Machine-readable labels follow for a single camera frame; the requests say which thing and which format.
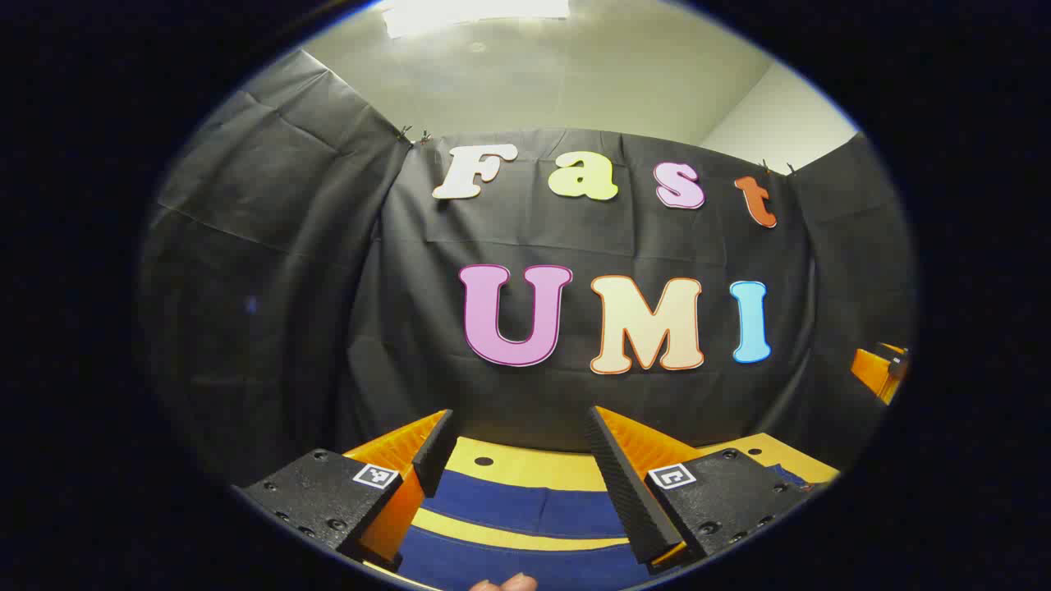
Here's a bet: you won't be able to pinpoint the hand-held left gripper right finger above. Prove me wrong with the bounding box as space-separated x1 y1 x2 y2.
585 405 824 574

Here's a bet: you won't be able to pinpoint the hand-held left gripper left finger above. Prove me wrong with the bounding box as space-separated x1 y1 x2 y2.
232 408 459 573

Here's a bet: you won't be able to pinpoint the blue jeans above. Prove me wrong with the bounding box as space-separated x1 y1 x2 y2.
394 464 814 591

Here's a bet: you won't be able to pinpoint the black backdrop cloth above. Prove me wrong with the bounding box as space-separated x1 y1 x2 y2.
138 48 916 485

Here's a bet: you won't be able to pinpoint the ceiling light panel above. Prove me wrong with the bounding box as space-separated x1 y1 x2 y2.
380 0 572 39

